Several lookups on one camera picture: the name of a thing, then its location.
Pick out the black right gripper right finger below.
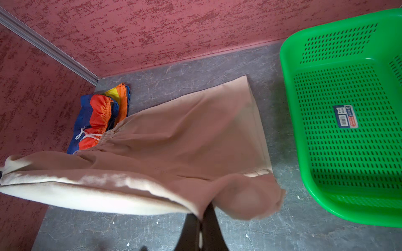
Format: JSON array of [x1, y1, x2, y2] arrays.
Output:
[[201, 204, 229, 251]]

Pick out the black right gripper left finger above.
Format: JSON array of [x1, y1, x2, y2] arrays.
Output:
[[174, 214, 201, 251]]

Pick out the beige shorts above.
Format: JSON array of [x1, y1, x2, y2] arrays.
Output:
[[1, 76, 286, 220]]

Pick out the rainbow striped shorts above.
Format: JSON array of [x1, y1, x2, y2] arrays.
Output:
[[67, 83, 130, 154]]

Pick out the basket barcode sticker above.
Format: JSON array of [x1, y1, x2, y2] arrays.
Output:
[[333, 105, 359, 129]]

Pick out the green plastic basket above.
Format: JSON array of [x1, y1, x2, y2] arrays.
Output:
[[280, 8, 402, 228]]

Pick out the aluminium corner post left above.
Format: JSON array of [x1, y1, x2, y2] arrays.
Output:
[[1, 7, 99, 86]]

